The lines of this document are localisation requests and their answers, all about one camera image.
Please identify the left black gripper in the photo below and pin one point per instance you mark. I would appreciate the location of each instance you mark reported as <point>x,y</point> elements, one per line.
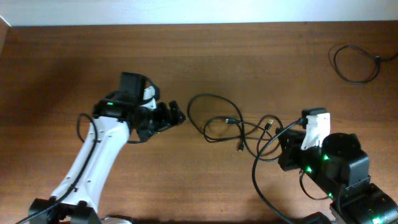
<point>163,119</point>

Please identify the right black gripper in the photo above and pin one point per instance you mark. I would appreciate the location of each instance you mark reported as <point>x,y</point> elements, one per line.
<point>290,143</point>

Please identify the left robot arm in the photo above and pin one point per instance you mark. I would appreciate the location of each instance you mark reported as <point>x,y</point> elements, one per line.
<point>130,115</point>

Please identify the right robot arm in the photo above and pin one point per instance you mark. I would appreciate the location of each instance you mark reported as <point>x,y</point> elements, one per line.
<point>338,166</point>

